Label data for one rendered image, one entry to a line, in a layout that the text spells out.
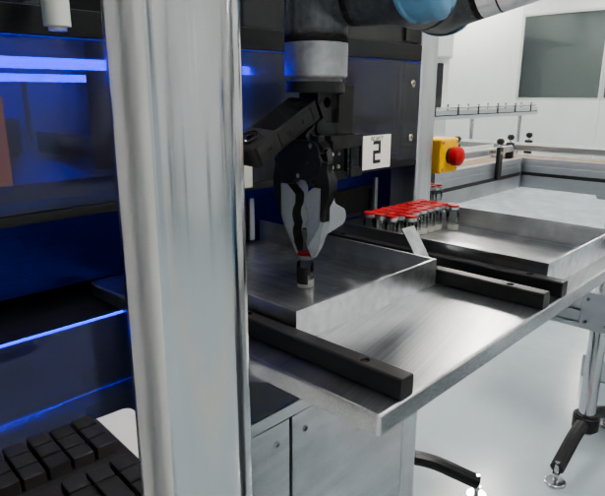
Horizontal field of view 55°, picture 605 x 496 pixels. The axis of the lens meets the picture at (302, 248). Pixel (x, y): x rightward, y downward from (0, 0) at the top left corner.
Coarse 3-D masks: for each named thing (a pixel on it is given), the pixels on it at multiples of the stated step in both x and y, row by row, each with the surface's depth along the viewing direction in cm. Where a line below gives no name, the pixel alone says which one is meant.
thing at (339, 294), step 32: (256, 256) 88; (288, 256) 88; (320, 256) 88; (352, 256) 84; (384, 256) 80; (416, 256) 76; (256, 288) 73; (288, 288) 73; (320, 288) 73; (352, 288) 63; (384, 288) 67; (416, 288) 73; (288, 320) 58; (320, 320) 60
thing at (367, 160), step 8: (368, 136) 102; (376, 136) 103; (384, 136) 105; (368, 144) 102; (384, 144) 105; (368, 152) 102; (384, 152) 106; (368, 160) 103; (384, 160) 106; (368, 168) 103
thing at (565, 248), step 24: (480, 216) 106; (504, 216) 103; (384, 240) 90; (432, 240) 84; (456, 240) 97; (480, 240) 97; (504, 240) 97; (528, 240) 97; (552, 240) 97; (576, 240) 95; (600, 240) 86; (504, 264) 77; (528, 264) 75; (552, 264) 74; (576, 264) 80
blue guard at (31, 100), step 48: (0, 48) 57; (48, 48) 60; (96, 48) 64; (0, 96) 58; (48, 96) 61; (96, 96) 65; (288, 96) 86; (384, 96) 103; (0, 144) 59; (48, 144) 62; (96, 144) 66; (0, 192) 60; (48, 192) 63; (96, 192) 67
